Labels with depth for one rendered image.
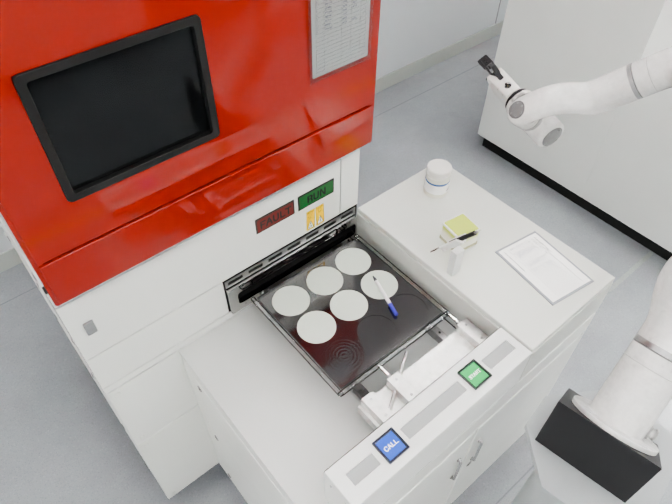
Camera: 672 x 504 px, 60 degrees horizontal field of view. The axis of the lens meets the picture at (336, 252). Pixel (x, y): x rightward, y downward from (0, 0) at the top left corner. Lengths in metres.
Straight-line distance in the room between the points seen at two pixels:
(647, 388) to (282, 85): 0.95
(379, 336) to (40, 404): 1.58
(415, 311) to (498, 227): 0.35
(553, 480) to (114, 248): 1.06
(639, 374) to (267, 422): 0.82
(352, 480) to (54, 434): 1.55
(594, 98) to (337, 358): 0.91
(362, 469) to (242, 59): 0.82
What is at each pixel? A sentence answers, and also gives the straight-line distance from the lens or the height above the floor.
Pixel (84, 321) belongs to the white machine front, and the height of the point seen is 1.10.
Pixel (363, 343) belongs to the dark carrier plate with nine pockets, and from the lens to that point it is 1.45.
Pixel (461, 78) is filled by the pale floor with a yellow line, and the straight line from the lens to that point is 4.17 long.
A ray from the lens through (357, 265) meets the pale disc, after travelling 1.60.
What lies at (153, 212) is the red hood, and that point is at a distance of 1.17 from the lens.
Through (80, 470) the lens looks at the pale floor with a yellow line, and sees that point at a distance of 2.45.
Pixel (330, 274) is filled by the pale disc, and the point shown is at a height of 0.90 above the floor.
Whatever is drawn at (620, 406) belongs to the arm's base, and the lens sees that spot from 1.37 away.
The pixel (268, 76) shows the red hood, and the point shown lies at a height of 1.52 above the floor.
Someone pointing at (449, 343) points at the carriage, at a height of 0.88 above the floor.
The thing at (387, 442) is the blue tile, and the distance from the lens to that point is 1.26.
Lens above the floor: 2.11
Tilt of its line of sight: 48 degrees down
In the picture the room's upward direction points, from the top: 1 degrees clockwise
